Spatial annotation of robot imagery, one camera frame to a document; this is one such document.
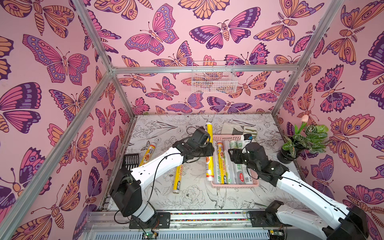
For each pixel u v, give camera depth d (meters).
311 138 0.74
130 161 0.95
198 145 0.59
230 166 0.88
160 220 0.73
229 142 1.00
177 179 0.84
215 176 0.83
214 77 0.95
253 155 0.58
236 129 1.10
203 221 0.75
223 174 0.85
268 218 0.66
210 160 0.76
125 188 0.42
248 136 0.68
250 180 0.82
